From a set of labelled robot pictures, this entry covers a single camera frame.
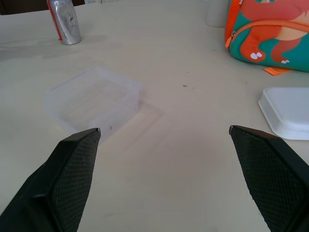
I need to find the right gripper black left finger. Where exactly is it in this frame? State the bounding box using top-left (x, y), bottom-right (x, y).
top-left (0, 128), bottom-right (102, 232)

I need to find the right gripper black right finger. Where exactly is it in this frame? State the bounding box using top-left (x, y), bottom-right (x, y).
top-left (228, 125), bottom-right (309, 232)

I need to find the clear plastic box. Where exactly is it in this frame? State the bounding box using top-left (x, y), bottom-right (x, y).
top-left (43, 65), bottom-right (143, 144)

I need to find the white rectangular case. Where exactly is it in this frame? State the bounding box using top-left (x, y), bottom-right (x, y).
top-left (258, 87), bottom-right (309, 141)

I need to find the teal dinosaur backpack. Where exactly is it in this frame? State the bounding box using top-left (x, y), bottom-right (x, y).
top-left (225, 0), bottom-right (309, 77)

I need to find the white ribbed vase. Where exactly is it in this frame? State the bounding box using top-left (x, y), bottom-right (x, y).
top-left (205, 0), bottom-right (229, 28)

